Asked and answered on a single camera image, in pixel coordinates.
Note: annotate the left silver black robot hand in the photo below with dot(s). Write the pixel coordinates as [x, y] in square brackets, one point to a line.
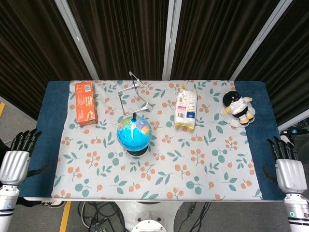
[12, 166]

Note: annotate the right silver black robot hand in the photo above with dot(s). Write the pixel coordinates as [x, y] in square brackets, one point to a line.
[289, 174]

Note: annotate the small blue globe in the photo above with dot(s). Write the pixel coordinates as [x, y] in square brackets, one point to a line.
[134, 132]

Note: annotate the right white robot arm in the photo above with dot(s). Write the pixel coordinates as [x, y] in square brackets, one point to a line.
[296, 211]

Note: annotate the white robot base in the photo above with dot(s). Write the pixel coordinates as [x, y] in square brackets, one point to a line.
[147, 216]

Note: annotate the blue table mat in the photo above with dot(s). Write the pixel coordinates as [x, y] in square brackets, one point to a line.
[46, 125]

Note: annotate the black white sneaker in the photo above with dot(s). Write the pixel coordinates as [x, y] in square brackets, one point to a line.
[53, 203]

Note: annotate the black white plush doll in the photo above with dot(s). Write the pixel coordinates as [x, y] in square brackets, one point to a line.
[237, 106]

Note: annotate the white flower-shaped plate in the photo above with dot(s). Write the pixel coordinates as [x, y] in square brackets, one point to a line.
[225, 114]

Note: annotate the orange snack box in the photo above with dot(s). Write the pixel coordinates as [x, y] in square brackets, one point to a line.
[85, 104]

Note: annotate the white yellow snack package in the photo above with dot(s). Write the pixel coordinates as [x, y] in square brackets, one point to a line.
[186, 108]

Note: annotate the floral print tablecloth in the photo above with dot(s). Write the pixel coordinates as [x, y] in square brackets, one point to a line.
[154, 169]

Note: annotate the folding metal stand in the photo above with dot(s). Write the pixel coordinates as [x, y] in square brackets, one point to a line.
[135, 96]

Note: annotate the dark brown curtain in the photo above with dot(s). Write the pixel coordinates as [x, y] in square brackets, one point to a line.
[120, 36]

